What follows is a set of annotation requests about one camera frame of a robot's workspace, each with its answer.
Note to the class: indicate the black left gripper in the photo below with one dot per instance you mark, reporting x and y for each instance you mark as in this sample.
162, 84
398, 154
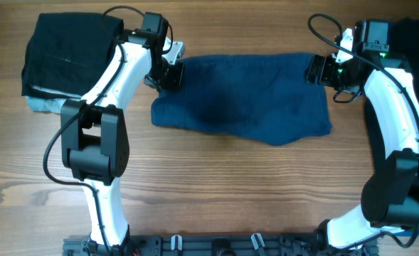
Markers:
173, 83

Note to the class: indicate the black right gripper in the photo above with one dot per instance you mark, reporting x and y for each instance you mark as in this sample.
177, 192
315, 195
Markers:
326, 63

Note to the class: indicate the navy blue shorts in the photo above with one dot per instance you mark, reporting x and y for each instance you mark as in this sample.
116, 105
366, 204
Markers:
261, 97

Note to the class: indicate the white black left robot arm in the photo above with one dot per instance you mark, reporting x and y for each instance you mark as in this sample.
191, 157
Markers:
94, 139

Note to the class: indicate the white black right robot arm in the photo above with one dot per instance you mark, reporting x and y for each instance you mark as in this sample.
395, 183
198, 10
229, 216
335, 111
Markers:
365, 64

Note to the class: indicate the folded dark green trousers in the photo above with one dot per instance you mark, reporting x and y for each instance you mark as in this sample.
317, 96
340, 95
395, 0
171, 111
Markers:
68, 53

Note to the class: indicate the folded light grey garment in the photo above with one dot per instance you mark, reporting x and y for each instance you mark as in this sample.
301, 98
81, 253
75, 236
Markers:
45, 105

